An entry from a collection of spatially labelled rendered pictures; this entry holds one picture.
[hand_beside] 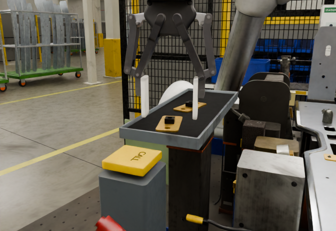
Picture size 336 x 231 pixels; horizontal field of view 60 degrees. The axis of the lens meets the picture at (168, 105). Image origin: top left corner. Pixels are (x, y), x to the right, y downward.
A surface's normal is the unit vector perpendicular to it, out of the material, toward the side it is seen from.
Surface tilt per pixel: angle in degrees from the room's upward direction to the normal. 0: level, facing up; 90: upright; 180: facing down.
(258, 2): 118
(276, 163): 0
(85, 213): 0
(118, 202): 90
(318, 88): 90
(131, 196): 90
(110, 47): 90
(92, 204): 0
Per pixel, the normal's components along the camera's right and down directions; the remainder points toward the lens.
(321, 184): 0.00, -0.97
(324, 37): -0.37, 0.23
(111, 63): -0.58, 0.20
